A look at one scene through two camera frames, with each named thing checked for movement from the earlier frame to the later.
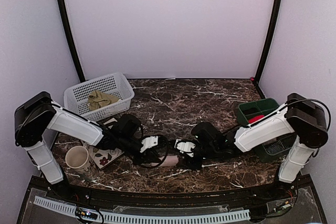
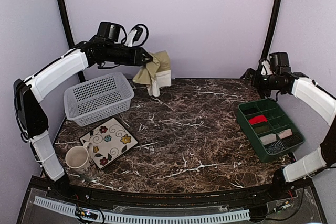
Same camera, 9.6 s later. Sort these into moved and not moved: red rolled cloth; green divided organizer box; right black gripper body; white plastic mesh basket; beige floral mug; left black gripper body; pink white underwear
Moved: pink white underwear; left black gripper body; right black gripper body
Not moved: beige floral mug; white plastic mesh basket; red rolled cloth; green divided organizer box
